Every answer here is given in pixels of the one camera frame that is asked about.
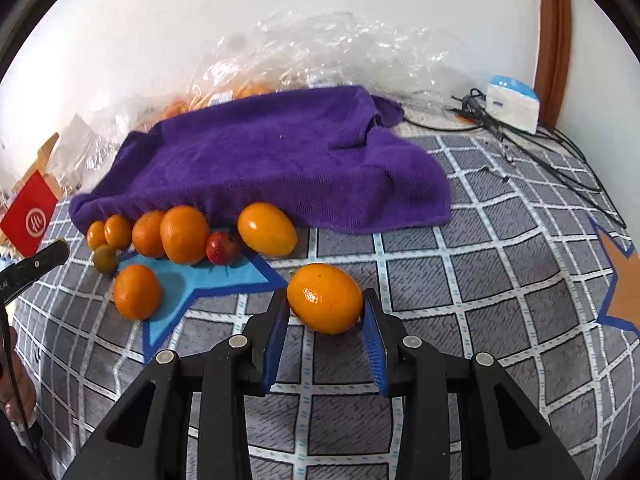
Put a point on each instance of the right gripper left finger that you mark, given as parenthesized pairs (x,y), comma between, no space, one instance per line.
(145,433)

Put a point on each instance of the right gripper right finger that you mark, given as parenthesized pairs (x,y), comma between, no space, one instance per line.
(503,435)

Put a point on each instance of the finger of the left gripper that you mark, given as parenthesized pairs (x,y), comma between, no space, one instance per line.
(17,277)

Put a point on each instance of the green-yellow small fruit front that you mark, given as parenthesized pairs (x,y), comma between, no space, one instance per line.
(105,259)

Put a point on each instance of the oval orange kumquat front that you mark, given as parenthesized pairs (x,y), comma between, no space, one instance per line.
(324,298)

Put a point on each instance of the oval orange kumquat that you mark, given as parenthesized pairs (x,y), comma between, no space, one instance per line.
(324,298)
(267,229)

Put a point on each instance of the large orange mandarin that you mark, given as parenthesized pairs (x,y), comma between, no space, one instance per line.
(184,232)

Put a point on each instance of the small red fruit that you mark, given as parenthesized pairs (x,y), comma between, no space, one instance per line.
(222,249)

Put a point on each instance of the small orange mandarin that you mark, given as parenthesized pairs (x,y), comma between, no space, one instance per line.
(118,232)

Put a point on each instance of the left hand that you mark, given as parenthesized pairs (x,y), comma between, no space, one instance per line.
(25,387)

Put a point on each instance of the red paper shopping bag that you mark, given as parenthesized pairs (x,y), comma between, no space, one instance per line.
(29,215)

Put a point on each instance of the wooden chair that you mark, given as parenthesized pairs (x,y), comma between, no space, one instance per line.
(40,165)

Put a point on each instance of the grey checkered table cloth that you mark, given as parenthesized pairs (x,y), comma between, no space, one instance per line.
(517,273)

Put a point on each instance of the clear plastic bag left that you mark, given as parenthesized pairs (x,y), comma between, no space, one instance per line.
(85,151)

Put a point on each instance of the purple towel covered tray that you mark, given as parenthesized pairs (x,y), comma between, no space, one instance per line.
(327,157)

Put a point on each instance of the white blue box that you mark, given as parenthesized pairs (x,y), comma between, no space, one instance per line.
(512,102)

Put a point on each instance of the clear bag of oranges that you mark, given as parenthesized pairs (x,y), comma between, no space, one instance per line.
(289,51)

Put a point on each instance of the brown wooden door frame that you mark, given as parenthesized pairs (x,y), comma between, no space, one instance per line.
(553,62)

